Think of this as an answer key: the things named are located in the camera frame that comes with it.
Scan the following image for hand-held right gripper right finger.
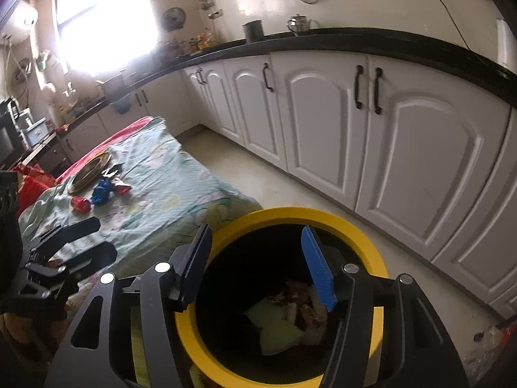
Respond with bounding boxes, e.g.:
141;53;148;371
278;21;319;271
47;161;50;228
301;225;471;388

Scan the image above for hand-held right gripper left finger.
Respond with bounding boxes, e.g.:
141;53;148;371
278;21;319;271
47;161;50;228
44;222;214;388

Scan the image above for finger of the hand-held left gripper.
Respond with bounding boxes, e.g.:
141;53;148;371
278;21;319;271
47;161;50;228
56;241;118;280
23;217;102;264

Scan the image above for yellow trash bin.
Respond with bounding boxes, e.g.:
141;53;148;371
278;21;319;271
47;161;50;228
175;207;389;387

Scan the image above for green mesh cloth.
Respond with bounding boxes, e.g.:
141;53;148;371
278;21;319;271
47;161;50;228
244;299;303;356

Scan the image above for brown crumpled wrapper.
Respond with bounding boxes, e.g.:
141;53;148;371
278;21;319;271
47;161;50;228
275;279;320;304

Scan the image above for blue plastic wrapper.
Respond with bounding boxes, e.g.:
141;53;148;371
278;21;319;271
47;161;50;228
91;178;115;206

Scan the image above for round metal plate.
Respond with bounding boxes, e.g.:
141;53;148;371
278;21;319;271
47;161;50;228
67;151;113;195

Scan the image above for red printed cloth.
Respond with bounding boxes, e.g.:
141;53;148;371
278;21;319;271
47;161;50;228
12;164;56;211

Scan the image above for printed cartoon blanket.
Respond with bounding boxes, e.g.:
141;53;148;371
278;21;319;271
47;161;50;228
18;117;263;287

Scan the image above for dark wooden cabinet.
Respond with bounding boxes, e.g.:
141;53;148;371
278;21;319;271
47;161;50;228
24;133;74;175

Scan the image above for clear plastic storage box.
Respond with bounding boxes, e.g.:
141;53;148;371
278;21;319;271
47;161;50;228
20;118;47;145

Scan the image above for red quilt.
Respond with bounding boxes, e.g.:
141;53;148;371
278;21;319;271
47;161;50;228
52;116;166;182

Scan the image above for black countertop appliance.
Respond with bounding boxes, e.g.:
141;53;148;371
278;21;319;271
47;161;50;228
0;97;25;163

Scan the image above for dark cooking pot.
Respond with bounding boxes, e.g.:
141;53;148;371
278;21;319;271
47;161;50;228
97;73;126;97

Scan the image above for white base cabinets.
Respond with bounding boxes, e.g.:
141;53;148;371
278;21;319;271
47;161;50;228
60;50;517;316

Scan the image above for clear plastic bag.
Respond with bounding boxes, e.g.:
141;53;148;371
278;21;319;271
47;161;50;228
462;323;514;377

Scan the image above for bright kitchen window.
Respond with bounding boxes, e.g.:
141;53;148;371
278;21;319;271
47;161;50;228
54;0;161;76

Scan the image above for group of condiment bottles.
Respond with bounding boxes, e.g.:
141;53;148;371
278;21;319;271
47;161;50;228
178;34;219;53

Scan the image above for white water heater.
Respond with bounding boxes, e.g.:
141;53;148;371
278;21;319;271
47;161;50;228
0;2;39;43

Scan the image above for metal cup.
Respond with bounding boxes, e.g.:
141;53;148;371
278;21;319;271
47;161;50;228
242;20;266;43

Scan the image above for black kitchen countertop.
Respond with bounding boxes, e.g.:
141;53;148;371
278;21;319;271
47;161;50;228
52;27;517;130

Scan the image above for small metal kettle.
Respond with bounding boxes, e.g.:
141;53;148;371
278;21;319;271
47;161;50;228
287;14;320;37

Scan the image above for small wall fan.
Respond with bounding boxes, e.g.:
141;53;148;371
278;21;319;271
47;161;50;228
162;7;187;32

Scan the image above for black power cable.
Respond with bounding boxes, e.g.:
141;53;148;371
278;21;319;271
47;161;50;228
422;0;500;66

